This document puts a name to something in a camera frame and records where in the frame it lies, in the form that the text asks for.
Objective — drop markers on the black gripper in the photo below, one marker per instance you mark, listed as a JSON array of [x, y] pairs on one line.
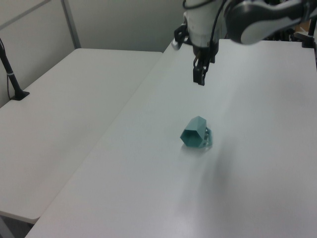
[[199, 51]]

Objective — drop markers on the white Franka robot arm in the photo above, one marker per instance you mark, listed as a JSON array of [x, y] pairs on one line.
[[260, 22]]

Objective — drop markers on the brown cardboard box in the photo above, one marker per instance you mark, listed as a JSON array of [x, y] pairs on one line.
[[301, 26]]

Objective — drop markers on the white side table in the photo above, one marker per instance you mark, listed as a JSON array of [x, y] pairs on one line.
[[62, 111]]

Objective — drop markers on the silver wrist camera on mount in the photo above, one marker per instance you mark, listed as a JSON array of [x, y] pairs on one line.
[[179, 33]]

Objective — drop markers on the black camera pole table clamp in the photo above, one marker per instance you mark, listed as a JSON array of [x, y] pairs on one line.
[[309, 34]]

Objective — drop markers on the grey metal partition post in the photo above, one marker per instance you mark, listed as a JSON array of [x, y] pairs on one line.
[[71, 24]]

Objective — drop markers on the black camera pole with base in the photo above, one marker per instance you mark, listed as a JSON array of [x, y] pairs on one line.
[[12, 79]]

